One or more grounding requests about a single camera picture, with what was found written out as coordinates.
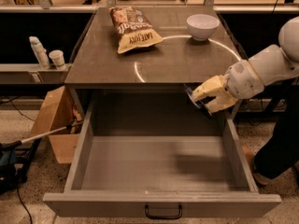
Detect person leg dark trousers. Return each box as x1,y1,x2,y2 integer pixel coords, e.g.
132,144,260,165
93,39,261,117
254,91,299,181

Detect brown yellow chip bag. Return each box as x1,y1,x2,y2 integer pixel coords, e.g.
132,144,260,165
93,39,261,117
109,7,163,54

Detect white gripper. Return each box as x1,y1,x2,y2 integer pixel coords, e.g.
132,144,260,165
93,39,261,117
192,60,264,113

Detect grey counter cabinet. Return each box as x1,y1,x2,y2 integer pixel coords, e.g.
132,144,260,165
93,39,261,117
64,5,256,119

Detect white spray bottle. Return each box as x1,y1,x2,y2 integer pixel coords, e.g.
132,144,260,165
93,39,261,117
29,36,50,70

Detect dark blue rxbar chocolate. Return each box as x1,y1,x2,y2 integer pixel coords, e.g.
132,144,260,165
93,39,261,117
184,85,212,119

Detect metal pole black grip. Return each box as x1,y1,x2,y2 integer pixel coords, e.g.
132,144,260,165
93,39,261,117
0,121,82,151

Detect white ceramic bowl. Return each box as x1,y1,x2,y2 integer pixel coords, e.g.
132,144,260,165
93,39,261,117
187,14,220,41

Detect open grey top drawer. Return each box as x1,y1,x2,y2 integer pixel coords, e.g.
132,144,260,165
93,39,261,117
43,91,281,217

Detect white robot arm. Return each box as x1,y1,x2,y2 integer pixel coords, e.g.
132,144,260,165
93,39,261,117
188,17,299,114

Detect dark teal machine on floor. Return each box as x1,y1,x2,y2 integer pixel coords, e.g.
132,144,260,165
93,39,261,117
0,139,40,194

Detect white paper cup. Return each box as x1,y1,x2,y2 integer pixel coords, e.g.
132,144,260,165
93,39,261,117
49,49,65,70

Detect black drawer handle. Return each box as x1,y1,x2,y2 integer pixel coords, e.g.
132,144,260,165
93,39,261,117
144,204,183,220

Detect brown cardboard box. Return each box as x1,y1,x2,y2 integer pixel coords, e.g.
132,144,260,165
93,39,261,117
30,86,81,163

